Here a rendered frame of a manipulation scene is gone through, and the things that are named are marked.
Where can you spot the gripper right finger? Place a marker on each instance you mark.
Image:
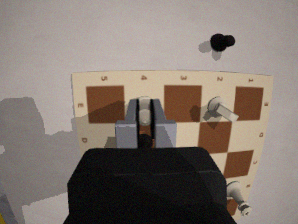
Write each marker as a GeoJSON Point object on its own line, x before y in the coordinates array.
{"type": "Point", "coordinates": [165, 130]}

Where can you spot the brown and cream chessboard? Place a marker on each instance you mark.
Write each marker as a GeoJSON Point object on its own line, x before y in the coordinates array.
{"type": "Point", "coordinates": [102, 97]}

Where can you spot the black pawn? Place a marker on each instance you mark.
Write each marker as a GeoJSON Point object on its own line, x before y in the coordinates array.
{"type": "Point", "coordinates": [145, 141]}
{"type": "Point", "coordinates": [219, 42]}

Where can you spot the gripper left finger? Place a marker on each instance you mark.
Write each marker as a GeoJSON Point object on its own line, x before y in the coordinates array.
{"type": "Point", "coordinates": [127, 131]}

